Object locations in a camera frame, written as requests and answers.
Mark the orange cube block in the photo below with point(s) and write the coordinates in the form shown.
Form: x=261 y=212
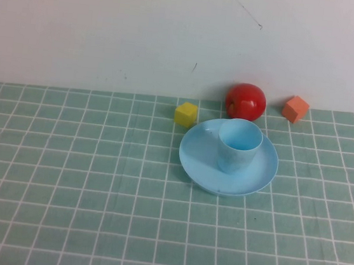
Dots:
x=294 y=109

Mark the yellow cube block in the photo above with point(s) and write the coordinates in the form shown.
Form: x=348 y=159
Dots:
x=185 y=114

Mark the light blue plastic plate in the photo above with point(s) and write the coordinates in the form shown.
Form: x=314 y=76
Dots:
x=199 y=160

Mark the light blue plastic cup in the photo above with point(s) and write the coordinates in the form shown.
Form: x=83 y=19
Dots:
x=236 y=158

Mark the green white checked tablecloth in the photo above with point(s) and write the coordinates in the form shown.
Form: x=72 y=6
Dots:
x=61 y=189

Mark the red apple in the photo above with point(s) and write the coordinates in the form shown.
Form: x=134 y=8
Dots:
x=246 y=102

